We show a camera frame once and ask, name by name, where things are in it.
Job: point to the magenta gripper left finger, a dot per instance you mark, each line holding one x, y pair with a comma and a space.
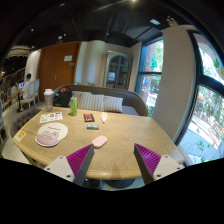
73, 167

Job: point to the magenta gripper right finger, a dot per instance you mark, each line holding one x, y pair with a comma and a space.
153, 166

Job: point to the pink computer mouse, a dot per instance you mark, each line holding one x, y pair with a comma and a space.
99, 141

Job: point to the pink cat mouse pad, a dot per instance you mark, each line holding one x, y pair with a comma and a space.
51, 134

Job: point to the small teal pack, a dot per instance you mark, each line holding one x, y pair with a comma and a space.
93, 127

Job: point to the black red card box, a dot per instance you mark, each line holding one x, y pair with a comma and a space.
89, 118

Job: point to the printed menu sheet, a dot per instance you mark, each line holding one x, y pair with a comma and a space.
51, 117

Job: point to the clear plastic wrapper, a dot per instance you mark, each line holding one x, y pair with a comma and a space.
104, 117

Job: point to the yellow QR code sticker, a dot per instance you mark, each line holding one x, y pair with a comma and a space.
20, 135

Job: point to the brown curved sofa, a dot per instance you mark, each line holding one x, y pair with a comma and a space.
130, 99

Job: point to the green drink can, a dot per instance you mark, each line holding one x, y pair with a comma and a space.
73, 106

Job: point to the striped cushion left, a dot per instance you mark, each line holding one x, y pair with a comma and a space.
89, 101

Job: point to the striped cushion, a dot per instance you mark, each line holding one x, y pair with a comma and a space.
89, 101
113, 104

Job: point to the striped cushion right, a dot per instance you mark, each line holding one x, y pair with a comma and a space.
113, 104

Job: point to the black red backpack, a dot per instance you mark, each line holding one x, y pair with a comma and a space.
62, 98

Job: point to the grey tufted chair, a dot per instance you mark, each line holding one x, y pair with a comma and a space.
21, 119

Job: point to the clear shaker bottle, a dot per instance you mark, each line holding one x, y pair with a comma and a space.
48, 95

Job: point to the white wooden chair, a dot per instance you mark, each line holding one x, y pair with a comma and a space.
32, 93

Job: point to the seated person in white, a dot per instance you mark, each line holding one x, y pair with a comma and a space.
24, 92

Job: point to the arched glass cabinet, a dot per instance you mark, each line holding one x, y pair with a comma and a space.
117, 70

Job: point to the brown wooden door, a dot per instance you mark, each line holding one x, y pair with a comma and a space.
57, 66

